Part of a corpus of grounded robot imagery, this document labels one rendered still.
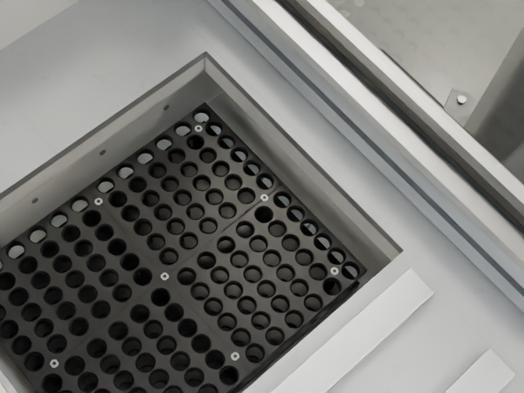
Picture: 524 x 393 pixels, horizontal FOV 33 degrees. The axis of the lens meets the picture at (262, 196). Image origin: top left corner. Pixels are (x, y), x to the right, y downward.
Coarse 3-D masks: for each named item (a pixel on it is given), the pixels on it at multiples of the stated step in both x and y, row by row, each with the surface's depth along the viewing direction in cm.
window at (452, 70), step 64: (320, 0) 56; (384, 0) 51; (448, 0) 46; (512, 0) 42; (384, 64) 55; (448, 64) 50; (512, 64) 45; (448, 128) 54; (512, 128) 49; (512, 192) 52
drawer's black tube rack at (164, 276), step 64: (192, 128) 65; (128, 192) 63; (192, 192) 63; (256, 192) 63; (0, 256) 60; (64, 256) 60; (128, 256) 61; (192, 256) 61; (256, 256) 61; (0, 320) 58; (64, 320) 58; (128, 320) 59; (192, 320) 59; (256, 320) 62; (64, 384) 57; (128, 384) 60; (192, 384) 61
